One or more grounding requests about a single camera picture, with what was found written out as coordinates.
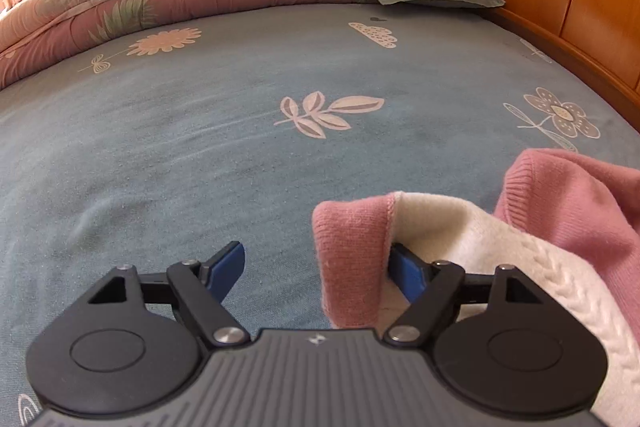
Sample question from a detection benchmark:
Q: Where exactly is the blue floral bed sheet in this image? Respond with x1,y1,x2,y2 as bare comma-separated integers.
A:
1,4,639,426

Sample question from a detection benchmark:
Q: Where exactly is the pink and cream knit sweater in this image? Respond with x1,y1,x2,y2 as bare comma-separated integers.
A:
312,148,639,426

